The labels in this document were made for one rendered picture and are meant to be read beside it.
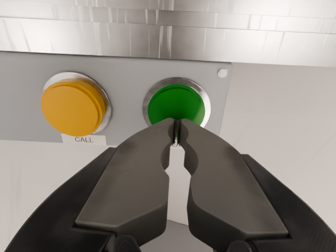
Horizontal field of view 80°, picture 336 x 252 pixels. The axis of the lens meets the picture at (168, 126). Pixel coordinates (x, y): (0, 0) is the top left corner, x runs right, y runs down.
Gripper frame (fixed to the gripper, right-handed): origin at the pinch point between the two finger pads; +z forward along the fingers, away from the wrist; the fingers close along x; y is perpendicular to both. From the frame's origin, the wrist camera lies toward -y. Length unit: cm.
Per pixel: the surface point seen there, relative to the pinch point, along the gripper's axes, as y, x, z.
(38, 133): 2.5, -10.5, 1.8
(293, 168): 12.9, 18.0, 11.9
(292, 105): 3.1, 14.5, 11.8
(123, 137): 2.5, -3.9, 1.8
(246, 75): -0.2, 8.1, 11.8
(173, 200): 20.8, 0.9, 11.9
